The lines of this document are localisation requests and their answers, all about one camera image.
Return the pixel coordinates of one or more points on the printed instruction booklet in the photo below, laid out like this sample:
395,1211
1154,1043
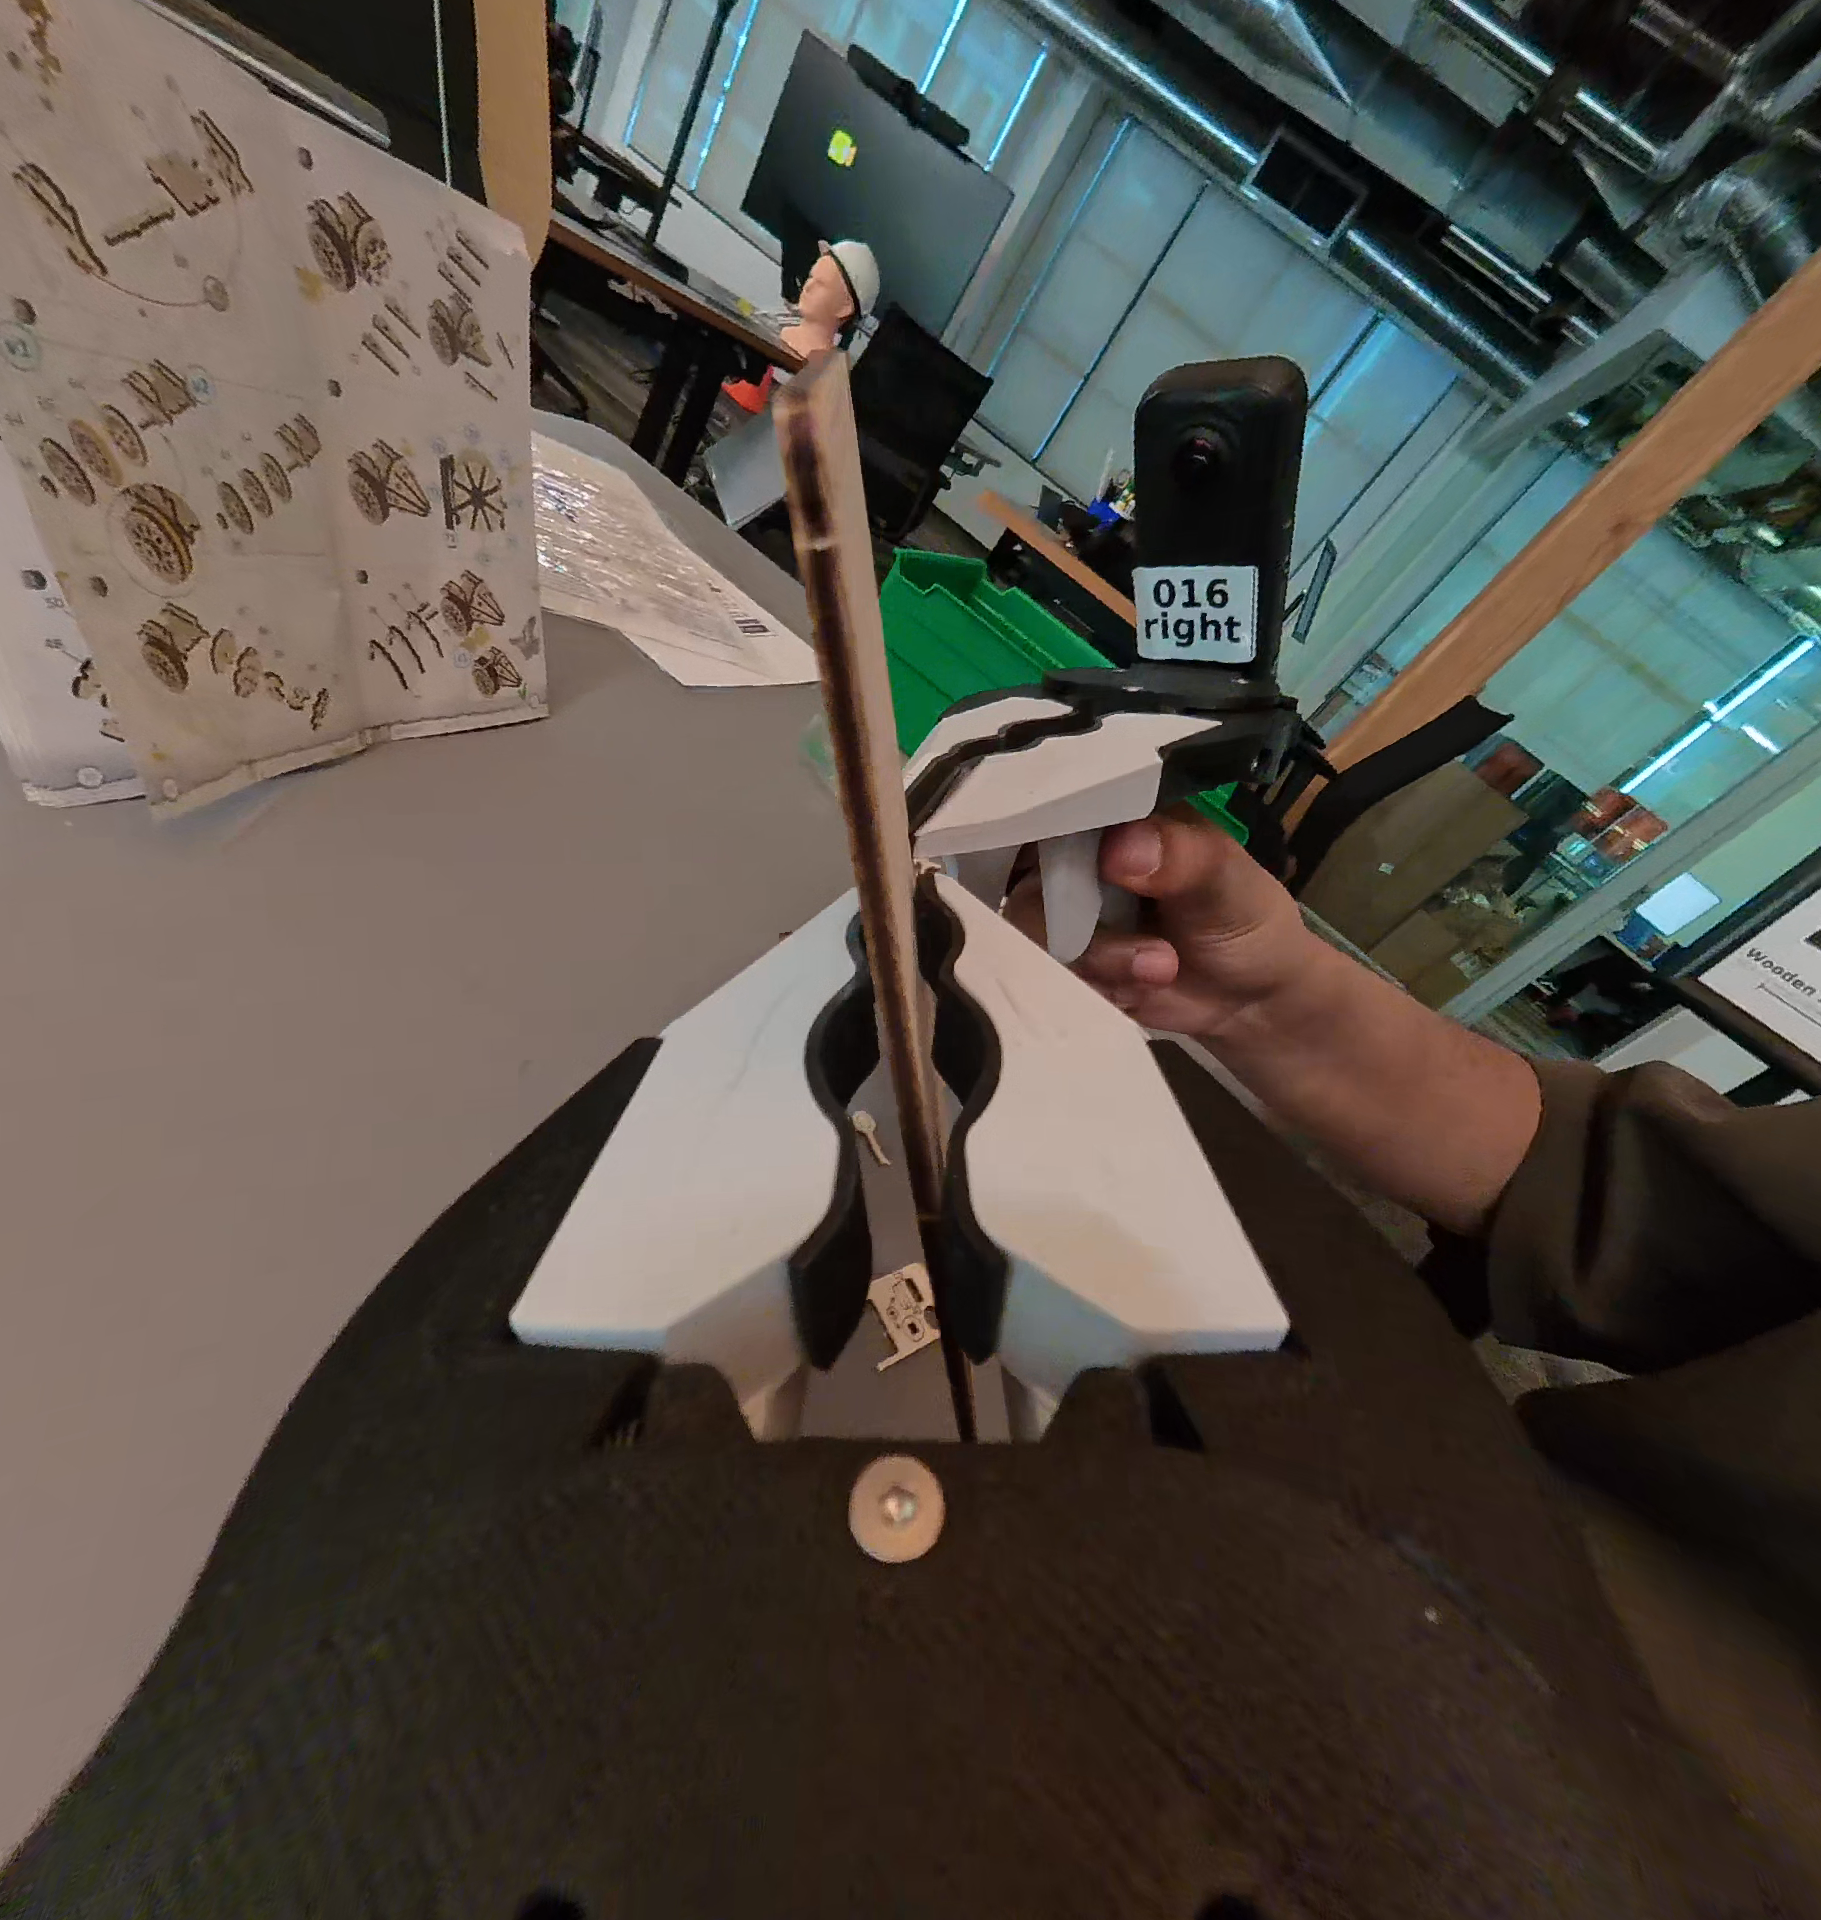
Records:
252,448

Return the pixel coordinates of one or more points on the person's torso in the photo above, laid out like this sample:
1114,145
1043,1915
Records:
1749,1579

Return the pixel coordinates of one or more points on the person's right hand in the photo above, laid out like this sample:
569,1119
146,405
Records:
1271,976

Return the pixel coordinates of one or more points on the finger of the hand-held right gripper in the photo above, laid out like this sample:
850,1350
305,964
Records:
1001,719
1061,790

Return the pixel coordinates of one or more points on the grey desk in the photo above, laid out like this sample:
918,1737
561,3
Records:
252,1050

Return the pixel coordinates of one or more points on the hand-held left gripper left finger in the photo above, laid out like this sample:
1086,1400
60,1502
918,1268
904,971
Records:
667,1199

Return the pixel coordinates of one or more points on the small wooden key piece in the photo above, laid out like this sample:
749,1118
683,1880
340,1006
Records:
866,1133

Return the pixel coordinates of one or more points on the wooden sheet with wheel parts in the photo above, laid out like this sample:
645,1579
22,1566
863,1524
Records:
850,675

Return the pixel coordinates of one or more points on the cardboard box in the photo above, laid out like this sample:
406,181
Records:
1421,873

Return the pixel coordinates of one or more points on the grey flat board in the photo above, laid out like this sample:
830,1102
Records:
746,480

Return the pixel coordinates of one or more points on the silver ventilation duct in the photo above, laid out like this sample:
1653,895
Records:
1749,224

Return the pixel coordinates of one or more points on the mannequin head with white helmet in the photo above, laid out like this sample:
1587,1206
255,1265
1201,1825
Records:
841,295

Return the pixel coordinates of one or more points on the framed marker sign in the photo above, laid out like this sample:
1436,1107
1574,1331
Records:
1795,993

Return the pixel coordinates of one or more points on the green plastic bin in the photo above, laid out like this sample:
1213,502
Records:
970,631

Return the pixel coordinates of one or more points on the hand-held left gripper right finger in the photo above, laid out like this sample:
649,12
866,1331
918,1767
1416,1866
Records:
1123,1199

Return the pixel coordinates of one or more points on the wooden beam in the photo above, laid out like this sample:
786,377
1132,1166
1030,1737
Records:
1598,497

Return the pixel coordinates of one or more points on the black monitor screen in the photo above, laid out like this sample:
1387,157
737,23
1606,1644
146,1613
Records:
878,178

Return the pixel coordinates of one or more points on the tan wooden panel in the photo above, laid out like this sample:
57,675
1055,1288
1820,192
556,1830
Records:
513,122

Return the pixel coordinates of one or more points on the wooden office table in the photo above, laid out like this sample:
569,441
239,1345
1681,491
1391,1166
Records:
667,290

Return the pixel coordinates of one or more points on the plastic-wrapped paper sheet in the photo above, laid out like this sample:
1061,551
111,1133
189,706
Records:
638,571

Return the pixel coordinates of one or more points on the black panel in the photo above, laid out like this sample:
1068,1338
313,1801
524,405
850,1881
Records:
340,76

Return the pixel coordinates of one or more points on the small wooden plate with holes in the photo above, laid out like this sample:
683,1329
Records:
902,1317

